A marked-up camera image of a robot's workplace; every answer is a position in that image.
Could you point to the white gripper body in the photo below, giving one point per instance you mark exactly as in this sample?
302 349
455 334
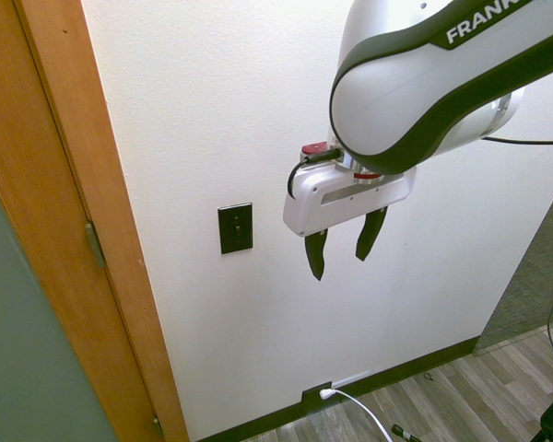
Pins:
332 195

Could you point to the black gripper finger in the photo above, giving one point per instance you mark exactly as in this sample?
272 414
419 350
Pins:
316 258
369 235

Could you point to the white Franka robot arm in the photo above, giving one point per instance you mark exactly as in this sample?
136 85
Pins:
396 87

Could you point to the black baseboard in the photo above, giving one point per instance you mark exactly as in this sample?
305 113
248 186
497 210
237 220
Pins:
396 370

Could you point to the grey carpet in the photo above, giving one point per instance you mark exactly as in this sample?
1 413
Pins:
530 285

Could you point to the metal door hinge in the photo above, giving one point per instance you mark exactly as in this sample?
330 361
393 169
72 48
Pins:
96 244

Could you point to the grey-green door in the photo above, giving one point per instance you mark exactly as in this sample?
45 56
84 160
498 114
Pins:
23 350

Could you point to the red wrist camera mount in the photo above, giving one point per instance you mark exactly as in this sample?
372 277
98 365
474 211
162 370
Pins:
315 150

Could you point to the black light switch plate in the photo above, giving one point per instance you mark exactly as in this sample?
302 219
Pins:
235 229

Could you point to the black wall outlet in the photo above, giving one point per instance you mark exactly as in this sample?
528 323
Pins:
317 393

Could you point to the wooden door frame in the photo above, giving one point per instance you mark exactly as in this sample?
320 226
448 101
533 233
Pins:
74 221

